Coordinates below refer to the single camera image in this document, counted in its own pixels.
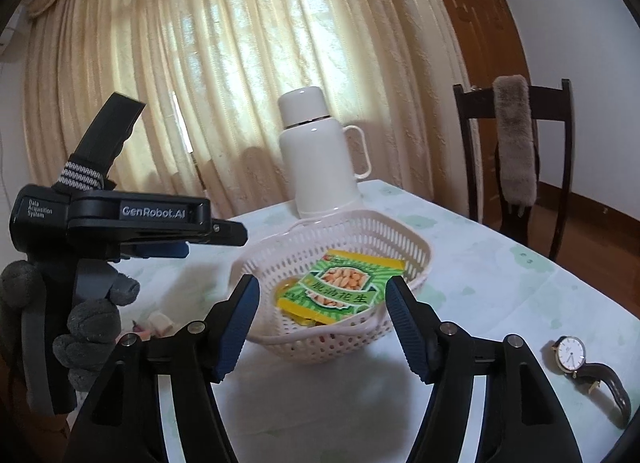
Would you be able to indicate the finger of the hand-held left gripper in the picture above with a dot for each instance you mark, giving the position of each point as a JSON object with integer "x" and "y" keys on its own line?
{"x": 227, "y": 234}
{"x": 155, "y": 250}

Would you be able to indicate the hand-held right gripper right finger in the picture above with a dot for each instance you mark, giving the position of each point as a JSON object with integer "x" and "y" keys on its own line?
{"x": 405, "y": 328}

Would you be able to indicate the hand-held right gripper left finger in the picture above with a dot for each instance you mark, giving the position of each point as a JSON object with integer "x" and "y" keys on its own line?
{"x": 240, "y": 323}

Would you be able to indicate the white plastic basket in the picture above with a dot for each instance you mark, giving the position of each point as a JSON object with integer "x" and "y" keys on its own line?
{"x": 280, "y": 243}

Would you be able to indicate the pink-edged clear snack packet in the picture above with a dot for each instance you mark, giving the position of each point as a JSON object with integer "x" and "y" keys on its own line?
{"x": 156, "y": 324}

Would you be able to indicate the green peanut packet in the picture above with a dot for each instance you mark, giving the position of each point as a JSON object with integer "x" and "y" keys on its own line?
{"x": 340, "y": 288}

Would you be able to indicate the person's left hand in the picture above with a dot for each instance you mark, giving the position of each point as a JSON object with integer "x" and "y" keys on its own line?
{"x": 92, "y": 325}

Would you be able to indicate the white thermos jug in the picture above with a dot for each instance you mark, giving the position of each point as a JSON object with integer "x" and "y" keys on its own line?
{"x": 320, "y": 168}

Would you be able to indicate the beige patterned curtain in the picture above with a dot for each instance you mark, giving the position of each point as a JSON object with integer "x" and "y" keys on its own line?
{"x": 200, "y": 68}

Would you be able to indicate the grey fuzzy cloth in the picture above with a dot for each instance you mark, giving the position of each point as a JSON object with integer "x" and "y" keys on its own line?
{"x": 515, "y": 143}

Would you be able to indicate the dark wooden chair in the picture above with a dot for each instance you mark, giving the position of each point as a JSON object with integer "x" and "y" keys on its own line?
{"x": 550, "y": 108}

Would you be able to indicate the brown wooden door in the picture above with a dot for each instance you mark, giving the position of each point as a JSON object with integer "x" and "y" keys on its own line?
{"x": 475, "y": 18}

